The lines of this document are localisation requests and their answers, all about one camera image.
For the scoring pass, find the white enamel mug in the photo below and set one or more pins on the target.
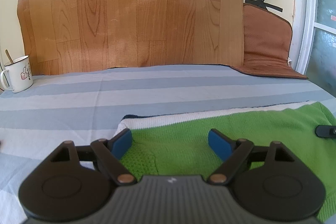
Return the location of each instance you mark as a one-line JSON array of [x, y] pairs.
[[19, 77]]

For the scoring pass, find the wood pattern vinyl sheet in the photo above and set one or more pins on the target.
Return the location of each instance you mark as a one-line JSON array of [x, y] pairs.
[[131, 8]]

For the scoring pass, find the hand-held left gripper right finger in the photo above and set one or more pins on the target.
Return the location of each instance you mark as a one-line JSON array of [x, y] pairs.
[[219, 144]]

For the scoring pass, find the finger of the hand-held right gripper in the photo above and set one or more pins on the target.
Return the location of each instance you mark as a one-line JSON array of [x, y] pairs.
[[326, 131]]

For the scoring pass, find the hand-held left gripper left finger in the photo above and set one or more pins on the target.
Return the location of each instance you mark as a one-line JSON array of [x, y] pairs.
[[122, 142]]

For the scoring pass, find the white cushion tag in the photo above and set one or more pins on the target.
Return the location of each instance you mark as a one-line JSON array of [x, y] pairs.
[[289, 61]]

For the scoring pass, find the brown seat cushion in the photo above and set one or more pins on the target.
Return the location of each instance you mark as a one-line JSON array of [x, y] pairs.
[[265, 40]]

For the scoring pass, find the wooden stick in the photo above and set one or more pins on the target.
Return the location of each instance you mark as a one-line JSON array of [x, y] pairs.
[[9, 56]]

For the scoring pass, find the white window frame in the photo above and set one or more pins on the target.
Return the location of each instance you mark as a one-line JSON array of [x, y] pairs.
[[304, 16]]

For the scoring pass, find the blue striped bed sheet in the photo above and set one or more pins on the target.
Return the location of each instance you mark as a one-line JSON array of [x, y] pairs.
[[78, 98]]

